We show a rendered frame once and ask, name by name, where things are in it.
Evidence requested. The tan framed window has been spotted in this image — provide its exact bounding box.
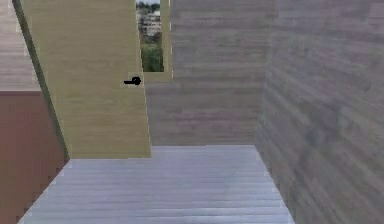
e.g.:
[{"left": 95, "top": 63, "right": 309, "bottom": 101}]
[{"left": 135, "top": 0, "right": 174, "bottom": 83}]

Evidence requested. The tan wooden room door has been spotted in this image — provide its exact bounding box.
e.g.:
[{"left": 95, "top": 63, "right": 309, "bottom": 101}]
[{"left": 11, "top": 0, "right": 153, "bottom": 160}]

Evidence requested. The black door handle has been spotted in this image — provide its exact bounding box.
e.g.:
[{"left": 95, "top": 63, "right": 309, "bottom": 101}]
[{"left": 123, "top": 76, "right": 142, "bottom": 86}]

